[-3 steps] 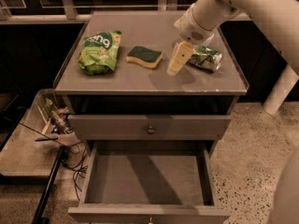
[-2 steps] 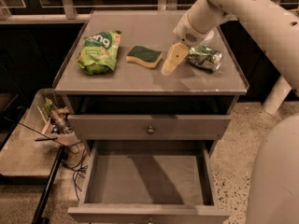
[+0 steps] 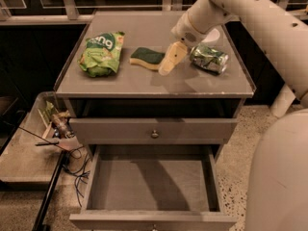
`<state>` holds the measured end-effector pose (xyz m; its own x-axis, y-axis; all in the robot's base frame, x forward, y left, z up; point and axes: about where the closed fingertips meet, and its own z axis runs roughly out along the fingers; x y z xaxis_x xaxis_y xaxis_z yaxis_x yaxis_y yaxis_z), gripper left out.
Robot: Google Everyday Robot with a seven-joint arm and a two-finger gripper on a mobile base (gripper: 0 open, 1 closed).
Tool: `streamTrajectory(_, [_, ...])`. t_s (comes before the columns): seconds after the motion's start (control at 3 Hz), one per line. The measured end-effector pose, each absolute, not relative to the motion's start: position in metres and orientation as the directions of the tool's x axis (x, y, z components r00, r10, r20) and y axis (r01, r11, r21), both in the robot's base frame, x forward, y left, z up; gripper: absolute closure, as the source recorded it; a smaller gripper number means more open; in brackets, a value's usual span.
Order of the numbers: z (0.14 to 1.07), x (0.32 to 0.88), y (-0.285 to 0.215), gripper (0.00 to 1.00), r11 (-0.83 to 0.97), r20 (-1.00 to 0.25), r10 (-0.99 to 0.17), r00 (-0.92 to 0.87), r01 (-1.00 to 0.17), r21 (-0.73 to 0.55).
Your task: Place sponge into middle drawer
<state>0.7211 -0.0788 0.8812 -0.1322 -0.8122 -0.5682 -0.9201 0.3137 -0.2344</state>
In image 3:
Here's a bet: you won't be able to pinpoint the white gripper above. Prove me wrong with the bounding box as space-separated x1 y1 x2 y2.
159 14 206 76

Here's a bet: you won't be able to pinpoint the green yellow sponge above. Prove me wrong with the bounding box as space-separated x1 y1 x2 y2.
129 47 165 70

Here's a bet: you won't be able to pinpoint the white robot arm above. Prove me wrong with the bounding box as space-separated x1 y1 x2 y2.
171 0 308 231

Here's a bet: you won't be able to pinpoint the brass top drawer knob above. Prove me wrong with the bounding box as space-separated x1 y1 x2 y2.
151 130 160 139

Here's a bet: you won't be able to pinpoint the grey drawer cabinet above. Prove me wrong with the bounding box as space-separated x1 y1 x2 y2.
53 10 257 231

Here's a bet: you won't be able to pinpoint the grey top drawer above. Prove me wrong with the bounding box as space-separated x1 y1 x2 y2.
69 118 237 145

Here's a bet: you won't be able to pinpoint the grey open middle drawer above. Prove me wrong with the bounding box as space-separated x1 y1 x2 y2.
69 145 236 231

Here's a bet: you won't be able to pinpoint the crushed green soda can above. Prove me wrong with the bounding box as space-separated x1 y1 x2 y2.
190 43 229 75

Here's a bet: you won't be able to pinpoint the white bowl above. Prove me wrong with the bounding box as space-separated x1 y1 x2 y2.
203 28 220 44

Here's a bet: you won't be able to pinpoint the green snack bag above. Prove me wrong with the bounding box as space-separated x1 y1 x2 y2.
78 32 125 78

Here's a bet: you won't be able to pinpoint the clutter items in bin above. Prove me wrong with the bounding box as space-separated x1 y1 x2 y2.
38 101 74 139

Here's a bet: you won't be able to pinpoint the white pillar post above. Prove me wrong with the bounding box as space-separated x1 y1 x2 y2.
270 84 295 117

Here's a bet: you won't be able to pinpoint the black cables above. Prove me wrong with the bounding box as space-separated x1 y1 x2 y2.
62 145 92 208

